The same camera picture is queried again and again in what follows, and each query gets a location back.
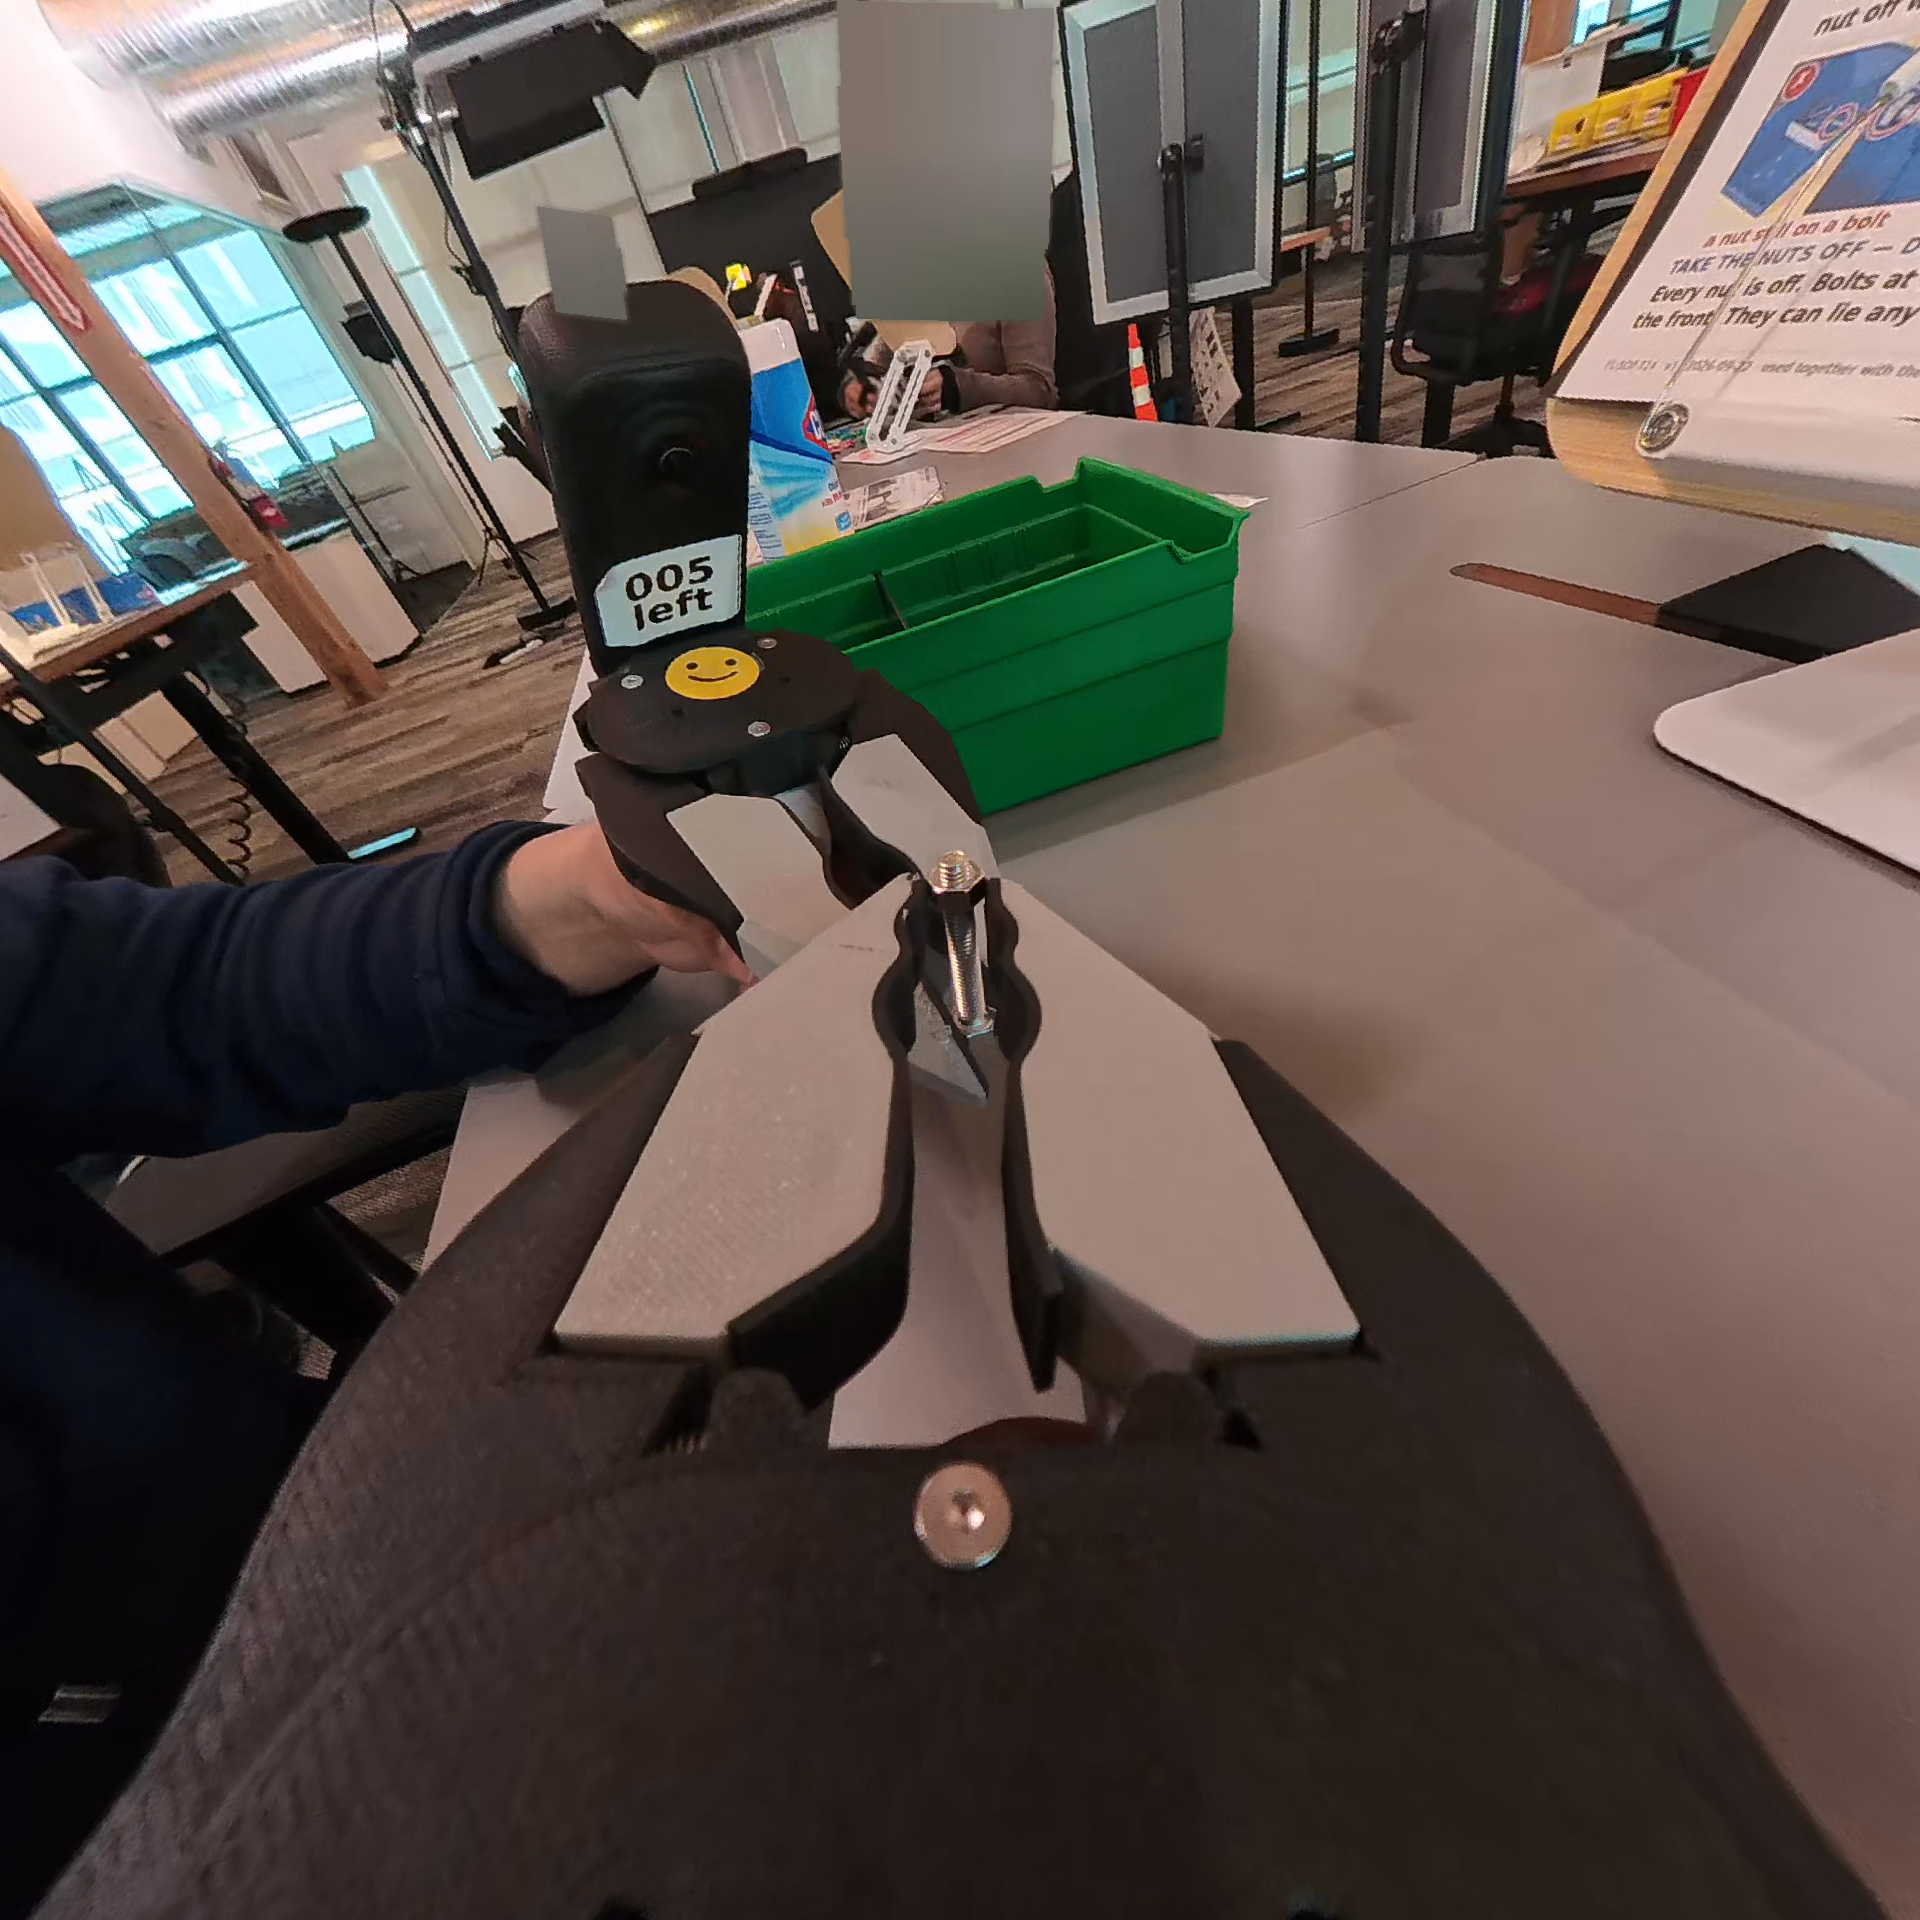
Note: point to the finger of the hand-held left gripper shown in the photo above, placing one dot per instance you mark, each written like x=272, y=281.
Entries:
x=720, y=862
x=901, y=802

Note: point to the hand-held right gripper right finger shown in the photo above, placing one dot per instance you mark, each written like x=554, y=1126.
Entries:
x=1171, y=1185

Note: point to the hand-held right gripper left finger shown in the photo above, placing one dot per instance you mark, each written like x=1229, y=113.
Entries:
x=720, y=1170

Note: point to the silver hex bolt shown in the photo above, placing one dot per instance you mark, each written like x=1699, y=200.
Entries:
x=960, y=961

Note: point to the green plastic bin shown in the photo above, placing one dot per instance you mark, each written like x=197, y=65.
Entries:
x=1079, y=675

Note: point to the person's left forearm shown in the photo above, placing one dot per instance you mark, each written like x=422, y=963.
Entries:
x=271, y=973

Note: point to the person's left hand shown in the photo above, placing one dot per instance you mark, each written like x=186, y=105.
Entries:
x=586, y=914

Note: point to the wipes canister blue label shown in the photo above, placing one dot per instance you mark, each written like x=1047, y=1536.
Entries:
x=787, y=451

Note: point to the black bin divider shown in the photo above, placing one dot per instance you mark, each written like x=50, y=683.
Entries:
x=896, y=597

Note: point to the black display screen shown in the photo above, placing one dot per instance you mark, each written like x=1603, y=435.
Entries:
x=750, y=225

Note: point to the printed paper sheet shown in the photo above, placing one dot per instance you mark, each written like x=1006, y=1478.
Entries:
x=896, y=492
x=983, y=429

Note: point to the white low cabinet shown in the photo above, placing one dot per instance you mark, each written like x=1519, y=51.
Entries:
x=346, y=598

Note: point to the black studio light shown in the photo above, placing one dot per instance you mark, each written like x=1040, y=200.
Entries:
x=547, y=98

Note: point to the red fire extinguisher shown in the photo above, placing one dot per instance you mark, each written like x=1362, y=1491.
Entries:
x=260, y=488

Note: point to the black floor lamp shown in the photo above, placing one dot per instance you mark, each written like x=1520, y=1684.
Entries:
x=327, y=225

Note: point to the black mesh armrest chair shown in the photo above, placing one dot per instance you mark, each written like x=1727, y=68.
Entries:
x=301, y=1170

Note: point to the orange traffic cone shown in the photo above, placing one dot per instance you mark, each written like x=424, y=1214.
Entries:
x=1144, y=376

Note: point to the black leg desk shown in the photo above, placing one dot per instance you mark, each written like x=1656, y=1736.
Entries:
x=120, y=637

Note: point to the grey panel board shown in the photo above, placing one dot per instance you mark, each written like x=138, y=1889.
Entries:
x=1442, y=105
x=1184, y=148

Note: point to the person's dark clothing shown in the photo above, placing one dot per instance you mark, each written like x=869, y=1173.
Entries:
x=120, y=1425

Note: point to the red black office chair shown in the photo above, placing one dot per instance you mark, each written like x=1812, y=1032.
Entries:
x=1484, y=316

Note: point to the instruction sheet on stand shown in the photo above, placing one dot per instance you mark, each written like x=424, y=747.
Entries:
x=1680, y=474

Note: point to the black pad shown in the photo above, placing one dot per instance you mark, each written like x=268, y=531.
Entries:
x=1799, y=598

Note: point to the yellow storage bin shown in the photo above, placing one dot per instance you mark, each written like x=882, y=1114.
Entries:
x=1612, y=113

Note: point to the printed instruction sheet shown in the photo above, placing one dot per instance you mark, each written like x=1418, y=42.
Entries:
x=1771, y=299

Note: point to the red storage bin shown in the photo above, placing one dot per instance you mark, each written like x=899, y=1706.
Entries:
x=1688, y=92

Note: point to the white frame stand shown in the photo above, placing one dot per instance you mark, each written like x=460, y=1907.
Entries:
x=906, y=393

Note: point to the wooden support post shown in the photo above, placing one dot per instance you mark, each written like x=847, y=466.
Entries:
x=195, y=451

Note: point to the silver ventilation duct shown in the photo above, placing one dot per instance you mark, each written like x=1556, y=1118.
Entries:
x=301, y=59

